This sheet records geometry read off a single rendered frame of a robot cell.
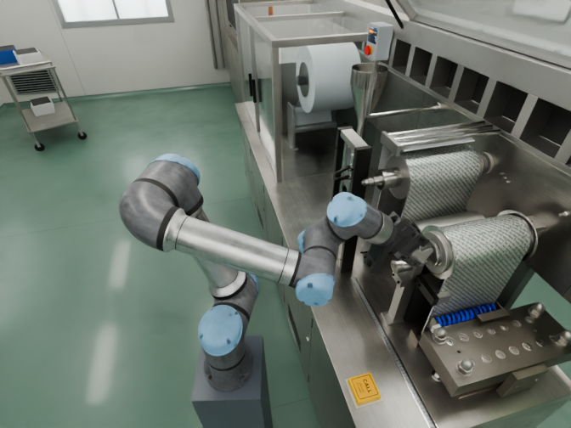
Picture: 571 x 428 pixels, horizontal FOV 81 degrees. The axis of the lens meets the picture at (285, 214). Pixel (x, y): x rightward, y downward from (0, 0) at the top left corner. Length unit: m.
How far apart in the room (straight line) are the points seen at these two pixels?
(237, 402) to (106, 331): 1.55
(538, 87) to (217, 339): 1.08
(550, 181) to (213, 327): 0.98
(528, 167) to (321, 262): 0.72
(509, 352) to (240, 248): 0.81
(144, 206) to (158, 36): 5.50
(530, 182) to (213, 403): 1.11
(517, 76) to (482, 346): 0.77
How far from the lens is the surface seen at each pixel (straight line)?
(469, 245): 0.98
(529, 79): 1.18
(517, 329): 1.22
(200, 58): 6.19
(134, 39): 6.18
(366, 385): 1.09
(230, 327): 0.93
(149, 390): 2.21
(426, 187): 1.08
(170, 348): 2.30
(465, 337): 1.14
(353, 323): 1.21
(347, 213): 0.70
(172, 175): 0.78
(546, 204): 1.16
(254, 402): 1.11
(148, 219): 0.70
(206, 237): 0.68
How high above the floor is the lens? 1.91
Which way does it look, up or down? 39 degrees down
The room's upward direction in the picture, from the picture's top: 1 degrees counter-clockwise
